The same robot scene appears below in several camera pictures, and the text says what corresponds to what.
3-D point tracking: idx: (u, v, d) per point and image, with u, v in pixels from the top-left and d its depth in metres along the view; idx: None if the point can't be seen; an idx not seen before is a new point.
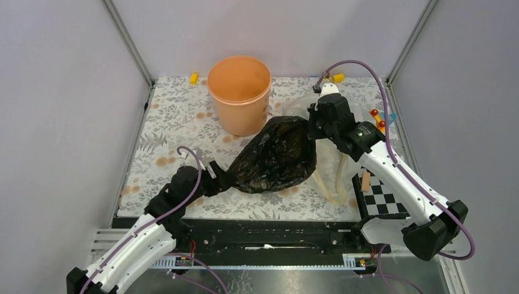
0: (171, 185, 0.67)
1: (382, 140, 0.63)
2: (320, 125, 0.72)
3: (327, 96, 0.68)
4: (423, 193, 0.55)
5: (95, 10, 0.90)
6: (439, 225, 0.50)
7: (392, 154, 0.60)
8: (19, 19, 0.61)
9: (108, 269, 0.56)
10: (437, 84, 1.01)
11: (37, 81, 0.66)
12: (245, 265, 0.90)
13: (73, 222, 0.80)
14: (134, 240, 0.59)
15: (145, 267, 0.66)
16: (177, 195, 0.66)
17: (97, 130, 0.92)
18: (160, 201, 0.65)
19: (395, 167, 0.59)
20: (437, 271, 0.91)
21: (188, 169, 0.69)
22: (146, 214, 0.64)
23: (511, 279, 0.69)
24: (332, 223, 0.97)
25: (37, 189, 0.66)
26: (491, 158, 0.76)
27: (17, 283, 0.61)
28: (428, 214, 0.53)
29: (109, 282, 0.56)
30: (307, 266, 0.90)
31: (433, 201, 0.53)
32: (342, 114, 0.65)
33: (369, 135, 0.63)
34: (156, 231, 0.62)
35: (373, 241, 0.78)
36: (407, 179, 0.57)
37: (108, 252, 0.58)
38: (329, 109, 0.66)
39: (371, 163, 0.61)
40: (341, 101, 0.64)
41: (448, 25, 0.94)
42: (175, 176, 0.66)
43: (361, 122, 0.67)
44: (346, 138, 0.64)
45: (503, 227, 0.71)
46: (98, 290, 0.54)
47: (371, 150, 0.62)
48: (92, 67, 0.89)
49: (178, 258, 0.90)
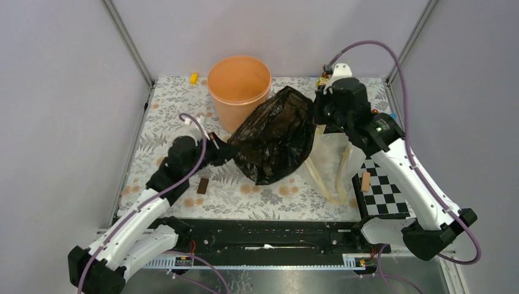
0: (169, 158, 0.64)
1: (401, 138, 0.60)
2: (329, 111, 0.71)
3: (343, 81, 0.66)
4: (436, 201, 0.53)
5: (95, 10, 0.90)
6: (448, 234, 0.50)
7: (410, 154, 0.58)
8: (18, 20, 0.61)
9: (112, 246, 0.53)
10: (437, 84, 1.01)
11: (38, 81, 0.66)
12: (246, 265, 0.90)
13: (73, 222, 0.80)
14: (138, 215, 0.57)
15: (149, 256, 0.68)
16: (177, 166, 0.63)
17: (97, 129, 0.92)
18: (162, 177, 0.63)
19: (412, 170, 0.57)
20: (438, 271, 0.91)
21: (185, 141, 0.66)
22: (148, 188, 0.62)
23: (511, 280, 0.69)
24: (332, 223, 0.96)
25: (37, 190, 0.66)
26: (490, 158, 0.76)
27: (16, 282, 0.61)
28: (439, 223, 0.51)
29: (114, 259, 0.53)
30: (307, 266, 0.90)
31: (445, 209, 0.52)
32: (361, 102, 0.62)
33: (387, 130, 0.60)
34: (160, 207, 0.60)
35: (374, 241, 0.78)
36: (423, 184, 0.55)
37: (110, 229, 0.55)
38: (347, 97, 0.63)
39: (388, 162, 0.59)
40: (360, 89, 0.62)
41: (447, 26, 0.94)
42: (173, 149, 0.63)
43: (378, 116, 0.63)
44: (361, 131, 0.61)
45: (503, 228, 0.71)
46: (103, 266, 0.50)
47: (388, 149, 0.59)
48: (93, 67, 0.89)
49: (179, 258, 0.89)
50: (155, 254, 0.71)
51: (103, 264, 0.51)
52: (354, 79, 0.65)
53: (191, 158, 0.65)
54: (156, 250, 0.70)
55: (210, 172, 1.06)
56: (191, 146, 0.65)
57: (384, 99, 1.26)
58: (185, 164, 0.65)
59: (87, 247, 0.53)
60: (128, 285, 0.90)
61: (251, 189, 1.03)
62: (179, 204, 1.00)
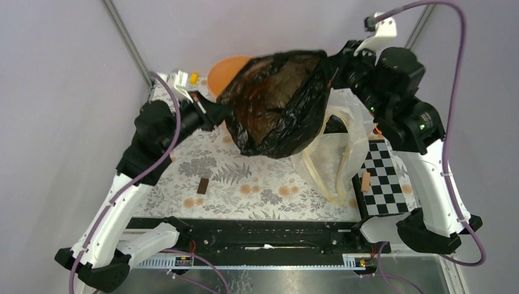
0: (138, 133, 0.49)
1: (440, 138, 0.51)
2: (357, 82, 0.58)
3: (392, 51, 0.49)
4: (455, 209, 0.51)
5: (95, 10, 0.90)
6: (455, 242, 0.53)
7: (446, 160, 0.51)
8: (20, 19, 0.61)
9: (94, 248, 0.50)
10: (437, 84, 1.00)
11: (38, 81, 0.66)
12: (246, 265, 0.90)
13: (72, 221, 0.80)
14: (113, 211, 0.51)
15: (150, 251, 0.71)
16: (151, 142, 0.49)
17: (96, 128, 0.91)
18: (136, 152, 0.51)
19: (442, 177, 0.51)
20: (438, 271, 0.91)
21: (157, 108, 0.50)
22: (120, 174, 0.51)
23: (512, 280, 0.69)
24: (332, 223, 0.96)
25: (38, 189, 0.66)
26: (491, 158, 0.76)
27: (15, 282, 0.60)
28: (450, 231, 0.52)
29: (100, 258, 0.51)
30: (307, 266, 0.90)
31: (461, 219, 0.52)
32: (409, 88, 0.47)
33: (430, 128, 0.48)
34: (138, 195, 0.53)
35: (373, 241, 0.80)
36: (447, 192, 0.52)
37: (89, 229, 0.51)
38: (398, 79, 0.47)
39: (418, 165, 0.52)
40: (417, 71, 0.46)
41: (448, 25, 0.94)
42: (140, 120, 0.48)
43: (421, 102, 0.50)
44: (400, 124, 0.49)
45: (504, 228, 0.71)
46: (90, 269, 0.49)
47: (426, 152, 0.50)
48: (92, 66, 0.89)
49: (179, 258, 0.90)
50: (156, 249, 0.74)
51: (88, 268, 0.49)
52: (409, 54, 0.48)
53: (168, 128, 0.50)
54: (157, 246, 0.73)
55: (210, 172, 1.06)
56: (164, 114, 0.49)
57: None
58: (160, 136, 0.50)
59: (71, 248, 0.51)
60: (127, 285, 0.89)
61: (251, 189, 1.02)
62: (179, 204, 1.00)
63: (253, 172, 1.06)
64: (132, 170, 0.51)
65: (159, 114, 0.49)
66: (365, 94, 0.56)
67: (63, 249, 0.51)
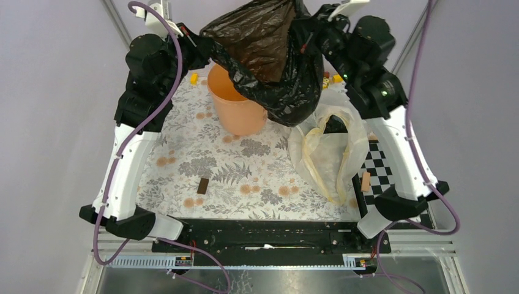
0: (134, 72, 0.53)
1: (403, 105, 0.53)
2: (330, 50, 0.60)
3: (368, 19, 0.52)
4: (421, 173, 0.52)
5: (94, 10, 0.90)
6: (423, 205, 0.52)
7: (409, 125, 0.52)
8: (22, 20, 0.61)
9: (114, 201, 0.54)
10: (434, 85, 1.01)
11: (40, 81, 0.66)
12: (245, 265, 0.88)
13: (72, 221, 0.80)
14: (123, 162, 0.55)
15: (159, 231, 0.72)
16: (149, 81, 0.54)
17: (95, 128, 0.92)
18: (131, 97, 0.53)
19: (406, 141, 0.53)
20: (437, 271, 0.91)
21: (146, 41, 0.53)
22: (122, 125, 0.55)
23: (512, 280, 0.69)
24: (332, 223, 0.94)
25: (38, 189, 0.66)
26: (488, 158, 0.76)
27: (16, 282, 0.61)
28: (417, 195, 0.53)
29: (122, 210, 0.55)
30: (307, 266, 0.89)
31: (426, 182, 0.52)
32: (379, 59, 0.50)
33: (393, 95, 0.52)
34: (144, 144, 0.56)
35: (371, 236, 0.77)
36: (410, 154, 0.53)
37: (103, 184, 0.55)
38: (369, 48, 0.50)
39: (382, 129, 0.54)
40: (387, 43, 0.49)
41: (446, 25, 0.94)
42: (133, 59, 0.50)
43: (387, 71, 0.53)
44: (365, 91, 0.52)
45: (503, 228, 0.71)
46: (115, 223, 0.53)
47: (390, 117, 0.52)
48: (92, 65, 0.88)
49: (179, 258, 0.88)
50: (164, 233, 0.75)
51: (113, 221, 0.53)
52: (383, 24, 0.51)
53: (164, 68, 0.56)
54: (165, 230, 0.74)
55: (210, 172, 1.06)
56: (156, 48, 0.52)
57: None
58: (155, 75, 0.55)
59: (92, 204, 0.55)
60: (127, 286, 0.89)
61: (251, 189, 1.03)
62: (179, 204, 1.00)
63: (253, 172, 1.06)
64: (131, 119, 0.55)
65: (149, 48, 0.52)
66: (336, 60, 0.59)
67: (86, 207, 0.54)
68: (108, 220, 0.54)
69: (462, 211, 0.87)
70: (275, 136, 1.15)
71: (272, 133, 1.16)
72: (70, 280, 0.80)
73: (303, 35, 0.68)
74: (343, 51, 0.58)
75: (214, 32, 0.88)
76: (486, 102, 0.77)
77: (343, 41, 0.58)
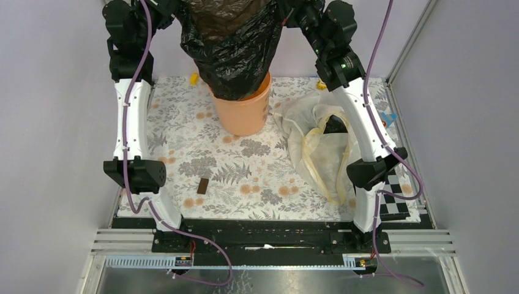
0: (114, 39, 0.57)
1: (362, 76, 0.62)
2: (306, 26, 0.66)
3: (338, 5, 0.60)
4: (379, 136, 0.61)
5: (93, 10, 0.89)
6: (380, 165, 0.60)
7: (366, 93, 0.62)
8: (22, 21, 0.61)
9: (133, 143, 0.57)
10: (433, 86, 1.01)
11: (38, 81, 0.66)
12: (245, 265, 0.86)
13: (71, 223, 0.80)
14: (131, 108, 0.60)
15: (164, 209, 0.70)
16: (129, 41, 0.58)
17: (94, 130, 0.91)
18: (122, 61, 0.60)
19: (364, 108, 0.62)
20: (438, 271, 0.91)
21: (119, 7, 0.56)
22: (119, 82, 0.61)
23: (512, 282, 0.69)
24: (332, 223, 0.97)
25: (37, 191, 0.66)
26: (488, 160, 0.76)
27: (17, 283, 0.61)
28: (376, 155, 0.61)
29: (144, 152, 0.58)
30: (307, 266, 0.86)
31: (384, 144, 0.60)
32: (342, 39, 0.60)
33: (352, 67, 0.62)
34: (144, 90, 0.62)
35: (366, 229, 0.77)
36: (368, 120, 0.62)
37: (119, 134, 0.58)
38: (335, 29, 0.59)
39: (344, 97, 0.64)
40: (349, 27, 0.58)
41: (445, 26, 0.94)
42: (109, 24, 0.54)
43: (350, 49, 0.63)
44: (329, 64, 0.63)
45: (504, 230, 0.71)
46: (142, 160, 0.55)
47: (349, 85, 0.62)
48: (91, 67, 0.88)
49: (178, 258, 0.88)
50: (167, 212, 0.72)
51: (139, 158, 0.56)
52: (349, 10, 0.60)
53: (134, 29, 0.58)
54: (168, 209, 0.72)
55: (210, 172, 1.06)
56: (127, 10, 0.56)
57: (384, 99, 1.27)
58: (132, 37, 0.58)
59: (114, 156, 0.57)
60: (127, 286, 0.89)
61: (251, 189, 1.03)
62: (179, 204, 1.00)
63: (253, 172, 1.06)
64: (125, 75, 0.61)
65: (123, 11, 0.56)
66: (311, 37, 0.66)
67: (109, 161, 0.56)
68: (133, 162, 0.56)
69: (462, 213, 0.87)
70: (275, 136, 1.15)
71: (271, 133, 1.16)
72: (70, 282, 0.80)
73: (285, 10, 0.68)
74: (317, 27, 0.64)
75: None
76: (486, 103, 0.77)
77: (318, 19, 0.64)
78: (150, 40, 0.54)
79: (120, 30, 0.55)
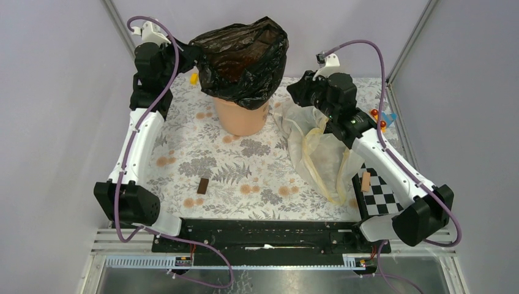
0: (140, 73, 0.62)
1: (374, 128, 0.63)
2: (317, 99, 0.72)
3: (336, 75, 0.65)
4: (409, 176, 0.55)
5: (93, 9, 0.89)
6: (421, 206, 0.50)
7: (382, 139, 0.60)
8: (21, 19, 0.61)
9: (131, 167, 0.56)
10: (434, 85, 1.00)
11: (37, 79, 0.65)
12: (246, 266, 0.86)
13: (70, 223, 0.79)
14: (140, 135, 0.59)
15: (161, 226, 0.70)
16: (153, 78, 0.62)
17: (93, 129, 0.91)
18: (141, 92, 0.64)
19: (384, 152, 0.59)
20: (438, 271, 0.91)
21: (147, 47, 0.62)
22: (134, 111, 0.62)
23: (513, 282, 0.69)
24: (332, 223, 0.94)
25: (36, 190, 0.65)
26: (489, 159, 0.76)
27: (16, 283, 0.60)
28: (412, 195, 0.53)
29: (139, 179, 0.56)
30: (307, 266, 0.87)
31: (418, 182, 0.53)
32: (348, 99, 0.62)
33: (362, 123, 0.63)
34: (156, 120, 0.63)
35: (372, 239, 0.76)
36: (394, 162, 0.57)
37: (122, 157, 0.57)
38: (337, 93, 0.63)
39: (362, 147, 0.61)
40: (349, 89, 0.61)
41: (447, 24, 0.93)
42: (137, 60, 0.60)
43: (360, 110, 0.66)
44: (341, 125, 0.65)
45: (505, 229, 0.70)
46: (135, 187, 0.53)
47: (362, 136, 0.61)
48: (90, 65, 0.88)
49: (179, 258, 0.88)
50: (164, 229, 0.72)
51: (133, 184, 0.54)
52: (347, 77, 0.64)
53: (160, 66, 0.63)
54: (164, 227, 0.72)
55: (210, 172, 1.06)
56: (156, 50, 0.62)
57: (384, 99, 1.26)
58: (156, 72, 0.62)
59: (107, 179, 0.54)
60: (127, 286, 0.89)
61: (251, 189, 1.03)
62: (179, 204, 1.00)
63: (253, 172, 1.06)
64: (142, 105, 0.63)
65: (153, 50, 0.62)
66: (322, 107, 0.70)
67: (102, 183, 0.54)
68: (126, 186, 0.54)
69: (463, 214, 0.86)
70: (275, 136, 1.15)
71: (271, 133, 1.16)
72: (69, 282, 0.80)
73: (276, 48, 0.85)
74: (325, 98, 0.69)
75: (200, 43, 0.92)
76: (487, 102, 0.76)
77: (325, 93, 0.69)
78: (173, 81, 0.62)
79: (147, 67, 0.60)
